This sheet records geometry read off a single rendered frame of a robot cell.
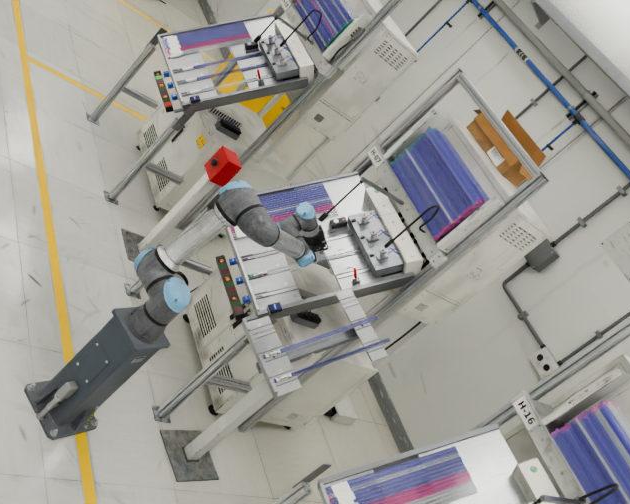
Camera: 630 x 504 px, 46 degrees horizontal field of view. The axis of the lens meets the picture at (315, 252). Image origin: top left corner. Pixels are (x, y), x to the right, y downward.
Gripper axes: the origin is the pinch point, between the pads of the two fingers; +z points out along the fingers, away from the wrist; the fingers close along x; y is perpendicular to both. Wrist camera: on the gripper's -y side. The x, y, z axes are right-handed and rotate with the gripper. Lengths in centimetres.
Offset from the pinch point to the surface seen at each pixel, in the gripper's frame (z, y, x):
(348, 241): 4.8, 18.7, 6.9
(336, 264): 2.8, 9.0, -4.3
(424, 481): 1, 4, -108
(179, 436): 42, -84, -34
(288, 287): -2.1, -14.7, -10.2
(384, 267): 0.4, 27.0, -16.7
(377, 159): -1, 48, 43
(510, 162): 0, 103, 13
